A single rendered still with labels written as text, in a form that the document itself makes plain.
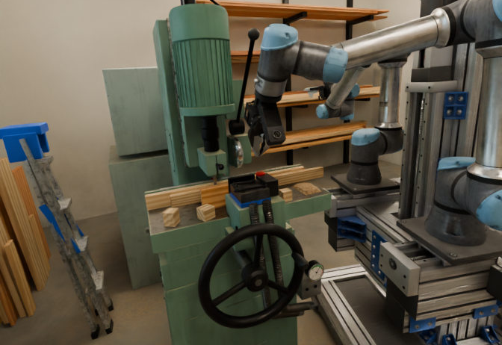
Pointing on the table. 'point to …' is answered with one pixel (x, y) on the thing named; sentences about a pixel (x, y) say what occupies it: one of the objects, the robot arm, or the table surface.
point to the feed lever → (237, 127)
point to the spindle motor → (202, 60)
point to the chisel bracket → (205, 159)
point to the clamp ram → (240, 179)
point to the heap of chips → (306, 188)
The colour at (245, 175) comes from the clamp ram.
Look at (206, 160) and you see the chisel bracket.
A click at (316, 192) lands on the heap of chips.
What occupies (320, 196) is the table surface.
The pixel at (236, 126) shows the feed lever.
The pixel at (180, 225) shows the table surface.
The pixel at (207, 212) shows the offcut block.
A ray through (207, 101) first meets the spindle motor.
